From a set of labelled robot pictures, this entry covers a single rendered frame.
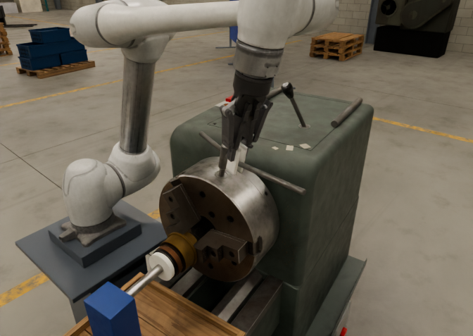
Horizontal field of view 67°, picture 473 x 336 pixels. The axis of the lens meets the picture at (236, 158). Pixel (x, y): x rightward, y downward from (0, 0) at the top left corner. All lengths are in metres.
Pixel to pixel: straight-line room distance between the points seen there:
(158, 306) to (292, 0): 0.80
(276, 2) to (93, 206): 0.99
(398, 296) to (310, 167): 1.62
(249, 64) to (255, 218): 0.37
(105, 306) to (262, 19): 0.59
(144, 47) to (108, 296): 0.70
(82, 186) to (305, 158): 0.78
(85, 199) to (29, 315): 1.19
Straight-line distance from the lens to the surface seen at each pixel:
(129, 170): 1.40
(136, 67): 1.20
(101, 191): 1.36
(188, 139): 1.07
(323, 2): 0.76
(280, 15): 0.64
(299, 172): 0.90
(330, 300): 1.53
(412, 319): 2.33
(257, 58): 0.66
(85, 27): 1.03
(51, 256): 1.52
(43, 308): 2.43
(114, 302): 0.77
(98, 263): 1.42
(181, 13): 0.87
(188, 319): 1.00
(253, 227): 0.84
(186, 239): 0.85
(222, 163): 0.83
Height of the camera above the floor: 1.66
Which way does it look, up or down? 27 degrees down
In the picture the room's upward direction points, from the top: straight up
